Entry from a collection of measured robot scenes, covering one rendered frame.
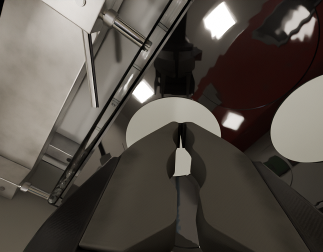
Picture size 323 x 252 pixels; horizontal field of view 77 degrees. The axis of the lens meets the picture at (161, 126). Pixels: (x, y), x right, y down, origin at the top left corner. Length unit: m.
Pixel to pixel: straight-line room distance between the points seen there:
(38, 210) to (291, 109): 0.34
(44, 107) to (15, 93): 0.03
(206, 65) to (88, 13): 0.10
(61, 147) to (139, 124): 0.16
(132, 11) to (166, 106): 0.12
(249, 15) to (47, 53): 0.18
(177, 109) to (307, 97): 0.12
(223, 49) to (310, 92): 0.09
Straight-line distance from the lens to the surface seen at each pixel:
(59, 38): 0.22
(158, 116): 0.20
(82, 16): 0.18
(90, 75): 0.20
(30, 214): 0.35
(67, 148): 0.33
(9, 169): 0.33
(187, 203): 0.28
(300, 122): 0.24
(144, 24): 0.26
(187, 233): 0.34
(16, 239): 0.33
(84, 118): 0.32
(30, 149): 0.31
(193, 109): 0.20
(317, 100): 0.23
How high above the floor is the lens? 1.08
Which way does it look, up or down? 60 degrees down
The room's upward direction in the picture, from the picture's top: 175 degrees counter-clockwise
